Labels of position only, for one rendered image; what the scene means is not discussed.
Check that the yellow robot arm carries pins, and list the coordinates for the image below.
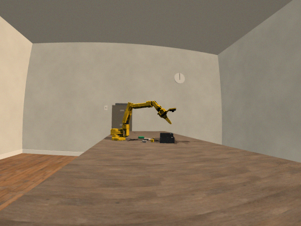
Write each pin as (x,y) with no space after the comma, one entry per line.
(117,134)

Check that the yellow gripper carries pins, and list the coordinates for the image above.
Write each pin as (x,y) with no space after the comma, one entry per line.
(162,113)

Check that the grey bin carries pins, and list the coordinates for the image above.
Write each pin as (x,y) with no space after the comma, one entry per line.
(167,138)

